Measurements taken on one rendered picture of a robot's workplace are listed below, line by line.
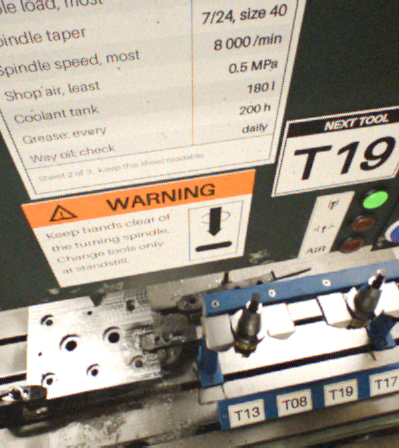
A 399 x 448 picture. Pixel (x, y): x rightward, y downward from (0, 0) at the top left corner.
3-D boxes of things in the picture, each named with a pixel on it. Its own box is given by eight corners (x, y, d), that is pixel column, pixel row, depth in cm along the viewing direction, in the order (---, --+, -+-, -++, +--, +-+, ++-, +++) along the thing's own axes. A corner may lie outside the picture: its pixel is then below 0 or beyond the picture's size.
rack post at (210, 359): (224, 383, 105) (232, 331, 81) (202, 388, 104) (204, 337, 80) (214, 344, 111) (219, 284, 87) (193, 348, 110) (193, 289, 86)
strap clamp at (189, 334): (199, 356, 109) (199, 331, 97) (145, 367, 107) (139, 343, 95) (196, 344, 111) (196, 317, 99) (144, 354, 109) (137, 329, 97)
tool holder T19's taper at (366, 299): (371, 289, 83) (383, 270, 78) (381, 310, 80) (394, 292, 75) (349, 293, 83) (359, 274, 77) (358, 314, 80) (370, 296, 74)
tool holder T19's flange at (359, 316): (369, 290, 86) (373, 284, 84) (383, 319, 82) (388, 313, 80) (339, 296, 85) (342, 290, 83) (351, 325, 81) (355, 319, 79)
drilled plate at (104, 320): (162, 383, 101) (161, 375, 97) (33, 409, 97) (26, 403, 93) (148, 295, 114) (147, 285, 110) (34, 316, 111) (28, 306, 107)
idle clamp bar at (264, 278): (274, 299, 118) (278, 287, 113) (180, 325, 114) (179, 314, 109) (267, 283, 121) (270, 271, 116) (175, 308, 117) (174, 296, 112)
